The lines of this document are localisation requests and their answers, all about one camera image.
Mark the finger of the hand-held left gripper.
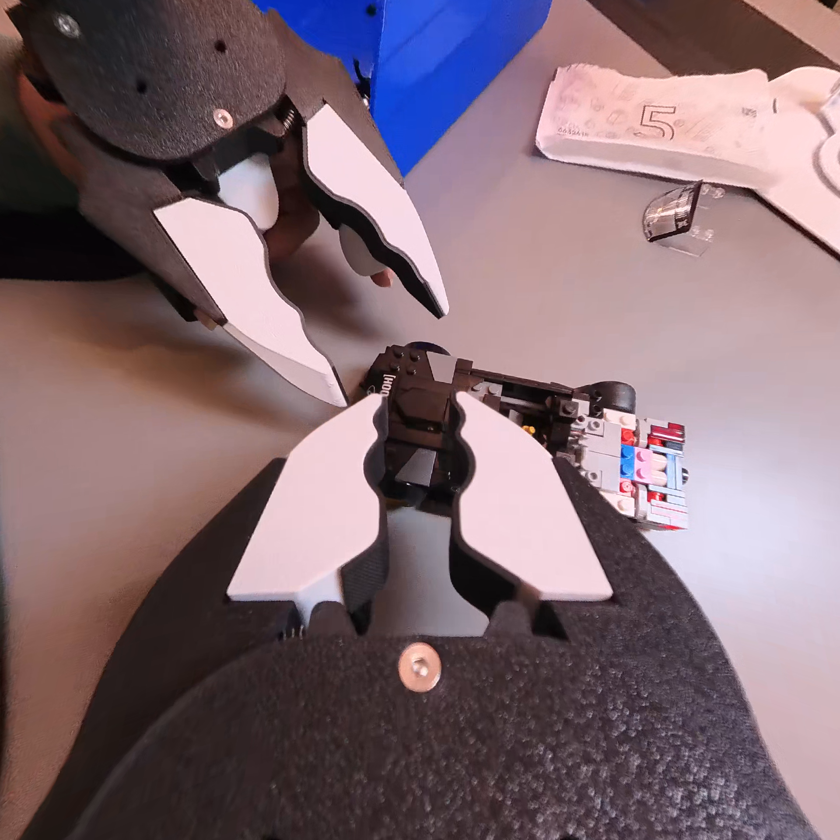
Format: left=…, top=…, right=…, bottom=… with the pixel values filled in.
left=301, top=103, right=451, bottom=321
left=150, top=195, right=350, bottom=409

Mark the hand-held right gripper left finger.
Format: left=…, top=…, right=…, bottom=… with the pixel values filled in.
left=226, top=394, right=396, bottom=610

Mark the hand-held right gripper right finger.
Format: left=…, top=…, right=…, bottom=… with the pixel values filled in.
left=449, top=394, right=615, bottom=606

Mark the black lego car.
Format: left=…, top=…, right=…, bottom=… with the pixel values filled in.
left=353, top=340, right=693, bottom=534

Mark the blue plastic bin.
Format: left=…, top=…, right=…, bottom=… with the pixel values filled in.
left=254, top=0, right=555, bottom=179

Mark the person's left forearm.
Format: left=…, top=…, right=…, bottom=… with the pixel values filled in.
left=0, top=40, right=148, bottom=284

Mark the clear lego windshield piece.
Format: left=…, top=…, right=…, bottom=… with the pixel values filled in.
left=642, top=180, right=724, bottom=252

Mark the white printed paper bag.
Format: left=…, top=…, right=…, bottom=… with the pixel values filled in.
left=535, top=62, right=778, bottom=168

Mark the white booklet stand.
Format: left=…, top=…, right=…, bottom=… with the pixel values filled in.
left=752, top=65, right=840, bottom=259

